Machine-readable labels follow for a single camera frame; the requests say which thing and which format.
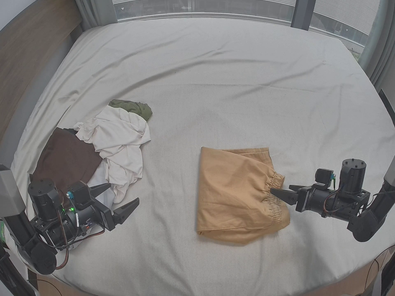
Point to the tan shorts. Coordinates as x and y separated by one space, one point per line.
231 190

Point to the grey curtain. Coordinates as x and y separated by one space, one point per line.
92 1
382 42

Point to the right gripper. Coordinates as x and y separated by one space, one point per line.
317 202

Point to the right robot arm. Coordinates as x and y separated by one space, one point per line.
353 177

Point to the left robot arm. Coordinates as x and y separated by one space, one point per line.
43 196

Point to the dark brown garment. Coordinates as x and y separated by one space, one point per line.
68 159

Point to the bed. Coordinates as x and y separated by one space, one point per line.
216 88

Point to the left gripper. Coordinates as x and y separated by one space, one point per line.
92 217

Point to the olive green garment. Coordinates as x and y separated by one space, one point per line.
135 108

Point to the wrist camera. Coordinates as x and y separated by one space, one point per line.
80 194
324 177

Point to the cream garment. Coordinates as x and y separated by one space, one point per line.
120 140

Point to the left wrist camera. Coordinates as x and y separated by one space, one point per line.
80 194

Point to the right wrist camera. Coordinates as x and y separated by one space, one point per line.
324 177

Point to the pale grey garment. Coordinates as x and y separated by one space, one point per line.
100 176

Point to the window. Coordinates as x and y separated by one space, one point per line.
200 5

